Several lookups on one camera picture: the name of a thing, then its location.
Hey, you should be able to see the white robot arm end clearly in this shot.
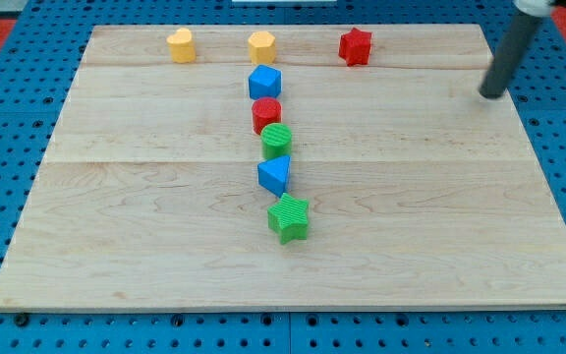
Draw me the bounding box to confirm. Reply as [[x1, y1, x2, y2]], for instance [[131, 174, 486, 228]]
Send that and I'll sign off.
[[513, 0, 555, 18]]

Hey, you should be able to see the green star block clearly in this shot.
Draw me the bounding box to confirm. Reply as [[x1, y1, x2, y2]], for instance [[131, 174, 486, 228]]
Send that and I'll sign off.
[[267, 193, 310, 245]]

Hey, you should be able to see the yellow hexagon block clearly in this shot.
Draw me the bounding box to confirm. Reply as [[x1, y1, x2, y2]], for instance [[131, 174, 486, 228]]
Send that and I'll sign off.
[[248, 30, 276, 65]]

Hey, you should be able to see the red star block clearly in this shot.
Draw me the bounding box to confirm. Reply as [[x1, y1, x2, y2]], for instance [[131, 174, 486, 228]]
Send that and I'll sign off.
[[338, 28, 372, 67]]

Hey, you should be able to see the blue triangle block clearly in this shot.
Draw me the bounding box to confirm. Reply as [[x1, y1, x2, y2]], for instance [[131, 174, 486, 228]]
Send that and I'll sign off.
[[257, 155, 291, 198]]

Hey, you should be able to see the green cylinder block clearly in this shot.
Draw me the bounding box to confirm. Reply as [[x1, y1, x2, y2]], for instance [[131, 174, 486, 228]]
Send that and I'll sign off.
[[260, 123, 293, 160]]

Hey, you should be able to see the red cylinder block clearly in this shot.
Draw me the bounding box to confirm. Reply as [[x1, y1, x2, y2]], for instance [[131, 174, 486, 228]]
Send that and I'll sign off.
[[252, 97, 282, 135]]

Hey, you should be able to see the blue cube block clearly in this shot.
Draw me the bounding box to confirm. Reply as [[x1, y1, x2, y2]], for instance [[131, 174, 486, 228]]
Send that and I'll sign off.
[[249, 65, 282, 100]]

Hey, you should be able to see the wooden board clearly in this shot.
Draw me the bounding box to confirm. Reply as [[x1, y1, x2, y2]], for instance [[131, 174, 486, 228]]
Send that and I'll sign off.
[[0, 25, 566, 314]]

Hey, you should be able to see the yellow heart block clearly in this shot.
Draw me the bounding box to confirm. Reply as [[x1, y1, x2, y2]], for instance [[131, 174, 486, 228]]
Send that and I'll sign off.
[[166, 28, 197, 64]]

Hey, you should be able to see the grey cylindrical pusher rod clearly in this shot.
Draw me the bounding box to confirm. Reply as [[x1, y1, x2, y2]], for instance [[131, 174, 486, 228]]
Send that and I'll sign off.
[[479, 10, 543, 99]]

